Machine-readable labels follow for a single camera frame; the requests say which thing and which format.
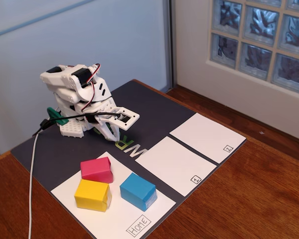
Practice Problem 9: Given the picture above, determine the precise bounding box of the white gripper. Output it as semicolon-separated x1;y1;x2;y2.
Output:
76;97;121;142

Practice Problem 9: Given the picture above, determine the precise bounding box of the blue paper box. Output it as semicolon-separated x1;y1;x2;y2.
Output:
119;172;157;212

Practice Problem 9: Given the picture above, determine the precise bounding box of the pink paper box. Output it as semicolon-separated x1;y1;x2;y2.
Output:
80;156;115;184

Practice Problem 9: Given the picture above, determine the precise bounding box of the yellow paper box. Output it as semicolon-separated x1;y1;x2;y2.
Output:
74;178;112;213

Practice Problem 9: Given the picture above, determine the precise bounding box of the white paper marked HOME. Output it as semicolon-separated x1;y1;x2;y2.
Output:
50;151;177;239

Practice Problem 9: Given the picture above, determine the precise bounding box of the dark grey board mat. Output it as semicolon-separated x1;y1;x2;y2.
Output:
10;79;247;239

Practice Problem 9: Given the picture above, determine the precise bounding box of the green clamp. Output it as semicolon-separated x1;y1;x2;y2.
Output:
46;107;70;126

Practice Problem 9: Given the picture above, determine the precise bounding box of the white paper marked 1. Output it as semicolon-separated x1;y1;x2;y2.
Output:
135;136;217;197

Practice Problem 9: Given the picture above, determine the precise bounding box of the white paper marked 2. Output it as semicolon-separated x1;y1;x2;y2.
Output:
169;113;247;164

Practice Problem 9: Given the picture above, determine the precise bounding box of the pale blue sliding door panel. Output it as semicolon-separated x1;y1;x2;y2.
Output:
0;0;170;155

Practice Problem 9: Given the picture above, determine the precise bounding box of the glass block window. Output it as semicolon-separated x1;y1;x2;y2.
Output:
205;0;299;98

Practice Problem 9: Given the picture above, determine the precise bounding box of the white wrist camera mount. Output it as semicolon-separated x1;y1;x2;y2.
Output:
107;106;141;131

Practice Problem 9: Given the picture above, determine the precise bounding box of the red white black servo cable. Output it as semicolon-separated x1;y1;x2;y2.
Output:
81;62;102;113

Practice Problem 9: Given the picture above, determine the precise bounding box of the grey metal door frame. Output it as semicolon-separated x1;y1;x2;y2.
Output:
162;0;177;92

